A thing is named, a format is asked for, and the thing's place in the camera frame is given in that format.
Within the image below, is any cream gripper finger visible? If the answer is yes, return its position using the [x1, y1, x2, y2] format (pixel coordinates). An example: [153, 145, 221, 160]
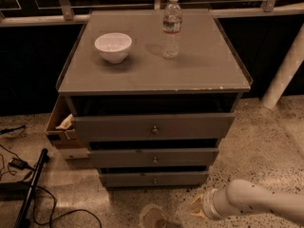
[190, 195, 204, 214]

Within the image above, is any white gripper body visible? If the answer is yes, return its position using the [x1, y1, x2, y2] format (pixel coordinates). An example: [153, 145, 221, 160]
[201, 189, 223, 220]

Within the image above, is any grey bottom drawer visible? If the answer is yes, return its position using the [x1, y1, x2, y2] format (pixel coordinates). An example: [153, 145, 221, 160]
[100, 171, 208, 188]

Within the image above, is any grey drawer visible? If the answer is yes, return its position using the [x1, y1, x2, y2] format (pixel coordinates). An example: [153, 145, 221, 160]
[72, 113, 235, 143]
[100, 171, 208, 188]
[87, 148, 219, 168]

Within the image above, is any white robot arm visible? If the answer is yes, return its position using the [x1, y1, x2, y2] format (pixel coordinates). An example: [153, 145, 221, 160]
[190, 180, 304, 225]

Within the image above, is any grey middle drawer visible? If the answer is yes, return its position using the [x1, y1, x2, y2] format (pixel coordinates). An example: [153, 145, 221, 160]
[87, 148, 219, 168]

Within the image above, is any grey top drawer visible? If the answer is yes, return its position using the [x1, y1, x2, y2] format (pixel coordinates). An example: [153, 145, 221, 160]
[72, 113, 235, 143]

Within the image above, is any grey drawer cabinet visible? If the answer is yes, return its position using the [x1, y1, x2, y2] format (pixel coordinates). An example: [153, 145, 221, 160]
[57, 9, 252, 177]

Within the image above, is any open cardboard box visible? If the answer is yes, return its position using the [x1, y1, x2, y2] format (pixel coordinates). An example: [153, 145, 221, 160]
[46, 97, 87, 160]

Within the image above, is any black pole stand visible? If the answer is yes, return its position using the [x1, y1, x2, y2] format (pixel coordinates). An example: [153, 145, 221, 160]
[14, 148, 49, 228]

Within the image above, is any white diagonal pole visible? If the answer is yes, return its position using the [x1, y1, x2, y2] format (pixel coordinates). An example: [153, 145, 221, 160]
[261, 25, 304, 109]

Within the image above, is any white ceramic bowl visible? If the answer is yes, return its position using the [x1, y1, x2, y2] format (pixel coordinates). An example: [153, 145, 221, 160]
[94, 32, 132, 64]

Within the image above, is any black power adapter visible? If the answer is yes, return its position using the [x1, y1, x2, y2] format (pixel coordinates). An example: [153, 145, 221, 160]
[9, 158, 28, 170]

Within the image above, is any clear plastic water bottle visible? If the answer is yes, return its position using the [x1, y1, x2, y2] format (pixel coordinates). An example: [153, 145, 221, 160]
[162, 0, 182, 59]

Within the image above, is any black floor cable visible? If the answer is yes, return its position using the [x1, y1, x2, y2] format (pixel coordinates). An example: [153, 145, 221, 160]
[18, 171, 103, 228]

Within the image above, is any metal railing frame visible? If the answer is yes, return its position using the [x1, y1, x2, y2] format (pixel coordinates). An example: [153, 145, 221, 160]
[0, 0, 304, 26]

